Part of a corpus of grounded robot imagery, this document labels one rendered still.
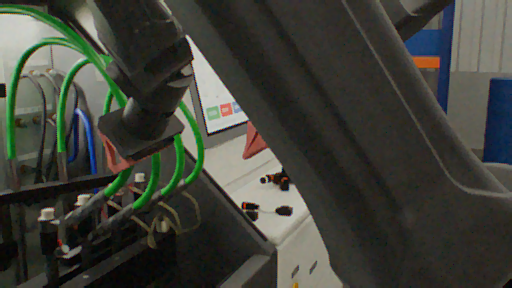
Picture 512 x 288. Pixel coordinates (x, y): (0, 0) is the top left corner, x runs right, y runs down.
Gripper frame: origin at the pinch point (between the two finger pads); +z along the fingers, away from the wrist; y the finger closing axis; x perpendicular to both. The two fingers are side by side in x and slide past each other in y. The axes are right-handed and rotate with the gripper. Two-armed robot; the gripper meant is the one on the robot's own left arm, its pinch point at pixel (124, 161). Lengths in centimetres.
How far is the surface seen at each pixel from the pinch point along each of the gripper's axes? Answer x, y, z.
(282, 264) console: 26.3, -31.4, 26.1
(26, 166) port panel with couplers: -25.0, -6.3, 39.3
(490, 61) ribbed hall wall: 24, -630, 175
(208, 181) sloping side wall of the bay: 3.6, -26.7, 21.0
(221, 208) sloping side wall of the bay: 9.6, -25.5, 22.1
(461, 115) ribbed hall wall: 51, -606, 242
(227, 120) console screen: -11, -55, 33
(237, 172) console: 1, -53, 41
